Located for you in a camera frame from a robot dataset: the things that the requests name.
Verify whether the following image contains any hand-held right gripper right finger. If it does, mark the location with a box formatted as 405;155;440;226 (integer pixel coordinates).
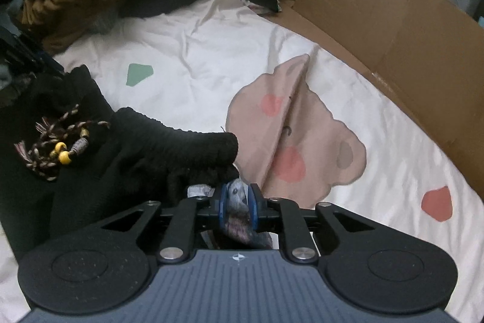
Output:
247;184;379;264

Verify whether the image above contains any white bear print bed sheet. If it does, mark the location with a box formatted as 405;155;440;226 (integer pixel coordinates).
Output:
0;0;484;323

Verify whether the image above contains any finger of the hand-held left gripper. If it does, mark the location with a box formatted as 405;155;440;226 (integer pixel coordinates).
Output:
0;26;63;76

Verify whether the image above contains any black garment bear print lining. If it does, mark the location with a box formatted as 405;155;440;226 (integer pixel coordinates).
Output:
0;64;275;259

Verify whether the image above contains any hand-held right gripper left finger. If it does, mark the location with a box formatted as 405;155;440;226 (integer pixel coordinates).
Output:
89;183;229;264

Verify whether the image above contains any large cardboard sheet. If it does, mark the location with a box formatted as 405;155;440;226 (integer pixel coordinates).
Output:
242;0;484;174

